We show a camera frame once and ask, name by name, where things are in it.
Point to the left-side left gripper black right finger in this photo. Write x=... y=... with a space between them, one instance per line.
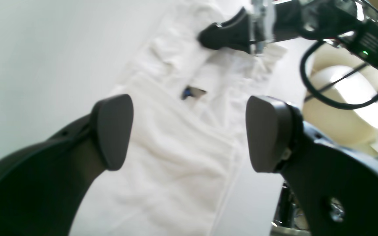
x=336 y=187

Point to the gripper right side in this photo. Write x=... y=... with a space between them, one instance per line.
x=269 y=21

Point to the left-side left gripper black left finger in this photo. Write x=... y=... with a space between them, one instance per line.
x=43 y=185

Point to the white printed T-shirt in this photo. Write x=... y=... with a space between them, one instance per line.
x=188 y=146

